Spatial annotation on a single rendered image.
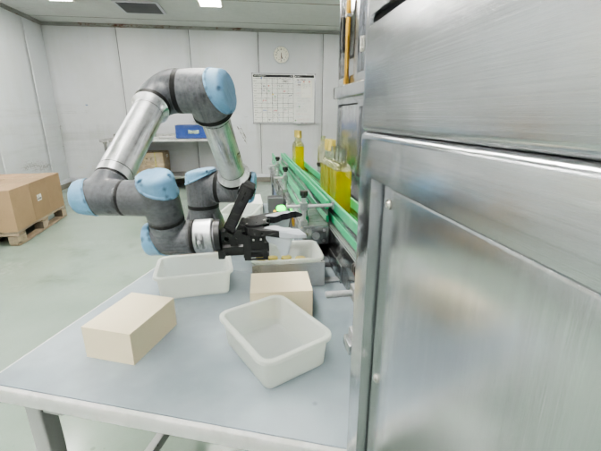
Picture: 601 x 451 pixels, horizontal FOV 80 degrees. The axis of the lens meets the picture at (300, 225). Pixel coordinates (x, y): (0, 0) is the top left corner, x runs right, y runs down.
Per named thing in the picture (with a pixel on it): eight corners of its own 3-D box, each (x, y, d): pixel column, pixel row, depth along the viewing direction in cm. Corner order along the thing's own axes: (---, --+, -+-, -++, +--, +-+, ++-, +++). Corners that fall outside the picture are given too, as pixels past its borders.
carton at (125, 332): (87, 356, 78) (80, 327, 76) (135, 318, 93) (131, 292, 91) (134, 365, 76) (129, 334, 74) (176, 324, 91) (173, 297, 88)
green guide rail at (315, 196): (328, 222, 130) (329, 200, 128) (325, 222, 130) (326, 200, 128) (282, 162, 296) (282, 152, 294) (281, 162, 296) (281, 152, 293)
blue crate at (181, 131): (175, 138, 610) (174, 124, 604) (179, 137, 648) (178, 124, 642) (211, 138, 621) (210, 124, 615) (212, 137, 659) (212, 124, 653)
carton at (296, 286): (312, 316, 94) (312, 290, 92) (250, 319, 93) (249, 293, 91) (307, 294, 106) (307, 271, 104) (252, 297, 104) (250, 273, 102)
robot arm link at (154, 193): (107, 182, 68) (125, 230, 74) (165, 182, 67) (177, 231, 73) (128, 165, 75) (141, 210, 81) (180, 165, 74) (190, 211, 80)
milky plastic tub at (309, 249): (325, 284, 111) (325, 258, 109) (252, 288, 108) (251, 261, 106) (315, 262, 128) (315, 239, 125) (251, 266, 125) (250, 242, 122)
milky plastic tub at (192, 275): (235, 298, 106) (233, 271, 104) (154, 308, 101) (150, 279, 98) (231, 274, 122) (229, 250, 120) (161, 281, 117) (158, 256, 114)
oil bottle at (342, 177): (350, 221, 132) (352, 163, 126) (334, 222, 132) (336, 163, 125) (345, 217, 138) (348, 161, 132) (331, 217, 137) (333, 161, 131)
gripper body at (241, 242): (272, 246, 86) (221, 250, 85) (269, 211, 83) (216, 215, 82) (271, 259, 78) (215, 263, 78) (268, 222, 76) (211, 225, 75)
